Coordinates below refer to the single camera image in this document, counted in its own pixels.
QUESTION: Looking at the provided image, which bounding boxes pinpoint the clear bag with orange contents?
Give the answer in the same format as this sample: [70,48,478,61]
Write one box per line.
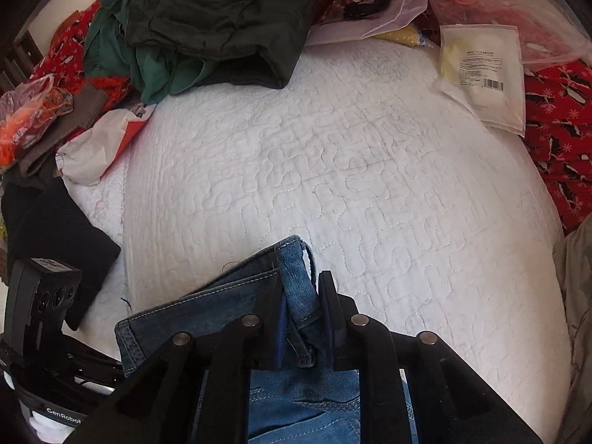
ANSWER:
[421,0,592,68]

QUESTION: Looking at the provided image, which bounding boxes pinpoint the white labelled packet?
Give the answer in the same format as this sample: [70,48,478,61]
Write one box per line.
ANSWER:
[435,24,527,136]

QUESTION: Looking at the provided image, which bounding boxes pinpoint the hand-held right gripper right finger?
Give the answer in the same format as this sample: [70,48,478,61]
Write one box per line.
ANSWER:
[318,270,544,444]

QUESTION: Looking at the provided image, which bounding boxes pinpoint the black cloth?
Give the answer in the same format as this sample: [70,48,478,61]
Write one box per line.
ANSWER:
[2,178,122,331]

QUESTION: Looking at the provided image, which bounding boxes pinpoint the yellow soft item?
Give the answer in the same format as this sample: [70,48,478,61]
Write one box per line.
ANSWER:
[374,25,424,49]

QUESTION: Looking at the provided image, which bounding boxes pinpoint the dark padded jacket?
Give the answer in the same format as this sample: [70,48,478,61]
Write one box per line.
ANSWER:
[122,0,334,90]

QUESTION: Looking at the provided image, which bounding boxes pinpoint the orange plastic bag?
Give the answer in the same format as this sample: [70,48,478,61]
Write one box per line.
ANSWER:
[0,74,75,165]

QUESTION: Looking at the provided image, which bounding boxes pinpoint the red patterned cloth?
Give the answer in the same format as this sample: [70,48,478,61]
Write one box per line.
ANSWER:
[32,0,132,102]

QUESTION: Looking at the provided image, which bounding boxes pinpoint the white and red plastic bag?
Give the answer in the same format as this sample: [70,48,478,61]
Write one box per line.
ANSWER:
[55,104,158,186]

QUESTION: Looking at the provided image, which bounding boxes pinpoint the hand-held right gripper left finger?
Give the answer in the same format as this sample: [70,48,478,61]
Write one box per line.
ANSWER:
[65,281,286,444]

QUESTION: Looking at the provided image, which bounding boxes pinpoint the blue denim pants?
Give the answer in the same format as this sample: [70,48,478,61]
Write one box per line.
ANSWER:
[115,235,419,444]

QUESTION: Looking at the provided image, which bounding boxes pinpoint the grey-brown cloth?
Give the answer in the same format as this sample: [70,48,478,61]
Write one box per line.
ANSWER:
[18,81,109,176]

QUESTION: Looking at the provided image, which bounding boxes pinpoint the white quilted mattress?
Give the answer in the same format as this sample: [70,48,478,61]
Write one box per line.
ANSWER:
[60,34,574,444]

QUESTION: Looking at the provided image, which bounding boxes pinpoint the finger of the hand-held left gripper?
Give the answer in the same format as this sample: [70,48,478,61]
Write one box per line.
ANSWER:
[51,339,127,387]

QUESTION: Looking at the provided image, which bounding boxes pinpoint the grey floral pillow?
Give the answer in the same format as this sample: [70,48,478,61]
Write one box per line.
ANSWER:
[552,229,592,444]

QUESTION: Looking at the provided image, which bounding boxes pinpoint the green garment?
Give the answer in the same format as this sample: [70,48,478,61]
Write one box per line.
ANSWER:
[84,0,218,106]

